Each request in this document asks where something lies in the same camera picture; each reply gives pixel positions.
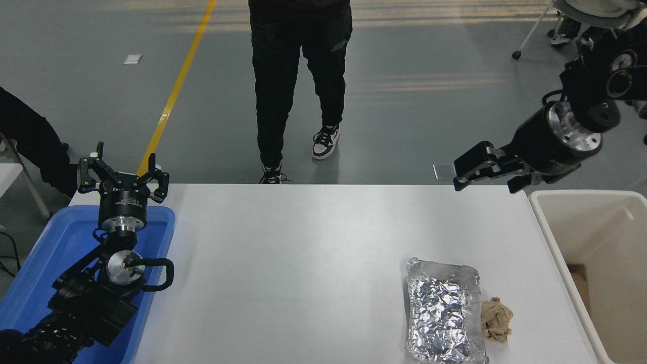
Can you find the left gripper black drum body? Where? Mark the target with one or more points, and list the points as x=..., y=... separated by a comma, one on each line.
x=124, y=199

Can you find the white board beside chair leg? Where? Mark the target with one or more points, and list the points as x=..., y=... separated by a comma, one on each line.
x=7, y=177

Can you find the walking person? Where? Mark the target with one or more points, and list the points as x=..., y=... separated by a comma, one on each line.
x=298, y=60

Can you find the clear floor plate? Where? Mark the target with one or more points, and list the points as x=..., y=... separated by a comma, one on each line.
x=443, y=172

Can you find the person at table edge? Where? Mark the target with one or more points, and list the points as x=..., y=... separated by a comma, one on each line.
x=30, y=136

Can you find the large pale plastic bin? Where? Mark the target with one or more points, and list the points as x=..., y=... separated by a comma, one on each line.
x=606, y=237

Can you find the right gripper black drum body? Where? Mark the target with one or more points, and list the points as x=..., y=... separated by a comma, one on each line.
x=538, y=149

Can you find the person seated on wheeled chair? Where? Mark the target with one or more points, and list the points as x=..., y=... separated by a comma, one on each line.
x=563, y=30

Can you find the grey wheeled chair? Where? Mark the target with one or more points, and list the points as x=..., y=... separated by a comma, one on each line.
x=596, y=12

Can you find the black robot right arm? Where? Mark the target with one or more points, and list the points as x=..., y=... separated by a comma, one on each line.
x=601, y=81

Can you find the crumpled silver foil tray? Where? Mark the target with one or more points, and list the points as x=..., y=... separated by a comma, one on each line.
x=442, y=313

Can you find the grey metal chair leg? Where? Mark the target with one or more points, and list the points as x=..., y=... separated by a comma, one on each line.
x=31, y=184

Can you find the crumpled tan paper ball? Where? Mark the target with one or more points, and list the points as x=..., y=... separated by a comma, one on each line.
x=496, y=321

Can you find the blue plastic tray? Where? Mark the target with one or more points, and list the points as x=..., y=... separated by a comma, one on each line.
x=45, y=253

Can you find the white paper on floor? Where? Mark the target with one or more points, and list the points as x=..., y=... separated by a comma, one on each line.
x=132, y=59

